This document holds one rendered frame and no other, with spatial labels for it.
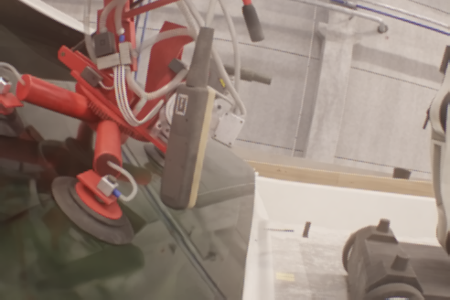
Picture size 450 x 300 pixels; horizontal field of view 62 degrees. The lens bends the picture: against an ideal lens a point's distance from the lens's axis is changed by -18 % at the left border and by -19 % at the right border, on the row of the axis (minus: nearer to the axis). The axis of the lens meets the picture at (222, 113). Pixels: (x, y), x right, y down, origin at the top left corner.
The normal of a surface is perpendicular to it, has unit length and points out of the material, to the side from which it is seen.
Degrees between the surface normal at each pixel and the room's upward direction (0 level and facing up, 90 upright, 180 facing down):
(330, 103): 90
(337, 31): 90
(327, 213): 90
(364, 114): 90
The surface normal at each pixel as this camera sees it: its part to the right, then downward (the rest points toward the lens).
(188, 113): -0.65, -0.07
